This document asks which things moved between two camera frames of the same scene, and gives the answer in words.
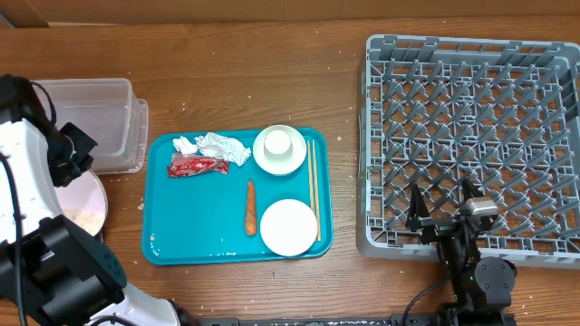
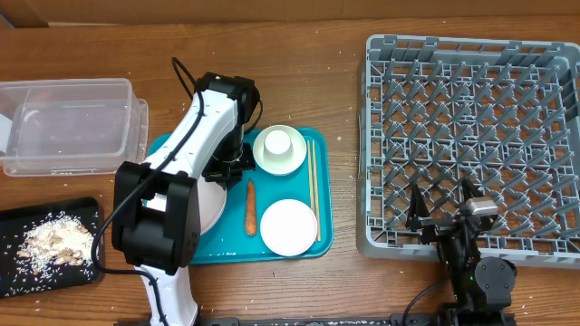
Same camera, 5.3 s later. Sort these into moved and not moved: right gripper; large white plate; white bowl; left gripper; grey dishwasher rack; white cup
Moved: left gripper; large white plate
Not moved: right gripper; white cup; grey dishwasher rack; white bowl
